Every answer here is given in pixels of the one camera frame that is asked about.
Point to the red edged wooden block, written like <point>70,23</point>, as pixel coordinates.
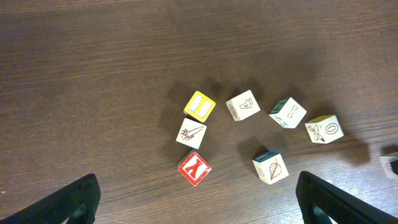
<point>324,129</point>

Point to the carrot picture wooden block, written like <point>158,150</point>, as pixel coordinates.
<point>191,133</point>

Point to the red letter wooden block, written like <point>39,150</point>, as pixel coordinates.
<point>194,168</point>

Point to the yellow top wooden block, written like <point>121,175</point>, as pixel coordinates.
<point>199,107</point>

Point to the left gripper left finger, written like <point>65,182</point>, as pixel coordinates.
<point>74,203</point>

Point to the number four wooden block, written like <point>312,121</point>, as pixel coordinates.
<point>243,106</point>

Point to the green edged wooden block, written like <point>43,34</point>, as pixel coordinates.
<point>288,113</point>

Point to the yellow W wooden block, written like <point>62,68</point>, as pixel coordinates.
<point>386,161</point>

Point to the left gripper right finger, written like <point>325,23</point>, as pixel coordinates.
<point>321,202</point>

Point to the leaf picture wooden block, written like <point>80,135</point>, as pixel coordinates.
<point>270,167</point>

